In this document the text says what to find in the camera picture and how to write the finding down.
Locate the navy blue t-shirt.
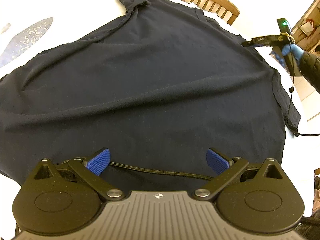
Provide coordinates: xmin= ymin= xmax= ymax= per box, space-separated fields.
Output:
xmin=1 ymin=0 xmax=300 ymax=184

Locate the black sleeved right forearm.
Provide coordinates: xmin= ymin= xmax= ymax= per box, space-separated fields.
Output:
xmin=299 ymin=51 xmax=320 ymax=94

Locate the blue gloved right hand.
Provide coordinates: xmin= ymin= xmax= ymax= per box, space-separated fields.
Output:
xmin=274 ymin=44 xmax=305 ymax=68

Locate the wooden slatted chair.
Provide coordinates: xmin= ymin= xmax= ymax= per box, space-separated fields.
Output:
xmin=181 ymin=0 xmax=240 ymax=25

